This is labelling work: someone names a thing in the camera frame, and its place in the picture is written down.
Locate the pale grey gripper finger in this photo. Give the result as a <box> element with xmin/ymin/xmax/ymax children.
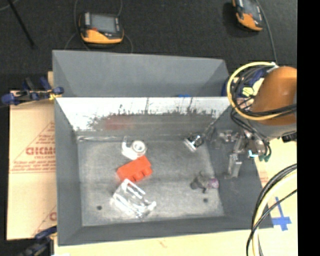
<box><xmin>224</xmin><ymin>161</ymin><xmax>243</xmax><ymax>180</ymax></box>
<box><xmin>227</xmin><ymin>153</ymin><xmax>238</xmax><ymax>176</ymax></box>

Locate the grey and purple toy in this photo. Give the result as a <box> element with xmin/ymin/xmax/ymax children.
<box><xmin>190</xmin><ymin>171</ymin><xmax>220</xmax><ymax>194</ymax></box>

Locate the black and white small object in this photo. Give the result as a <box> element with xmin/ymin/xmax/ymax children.
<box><xmin>183</xmin><ymin>133</ymin><xmax>205</xmax><ymax>153</ymax></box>

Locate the grey metal bin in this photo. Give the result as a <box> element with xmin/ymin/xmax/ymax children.
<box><xmin>51</xmin><ymin>49</ymin><xmax>274</xmax><ymax>246</ymax></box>

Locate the red toy brick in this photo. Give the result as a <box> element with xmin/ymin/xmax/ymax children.
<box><xmin>116</xmin><ymin>154</ymin><xmax>154</xmax><ymax>183</ymax></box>

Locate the clear plastic container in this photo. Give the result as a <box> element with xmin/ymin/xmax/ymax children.
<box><xmin>109</xmin><ymin>178</ymin><xmax>158</xmax><ymax>219</ymax></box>

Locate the brown cardboard board red print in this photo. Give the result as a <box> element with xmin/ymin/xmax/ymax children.
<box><xmin>5</xmin><ymin>71</ymin><xmax>59</xmax><ymax>241</ymax></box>

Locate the black cylinder on white bracket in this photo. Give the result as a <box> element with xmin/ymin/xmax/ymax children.
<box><xmin>281</xmin><ymin>133</ymin><xmax>298</xmax><ymax>143</ymax></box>

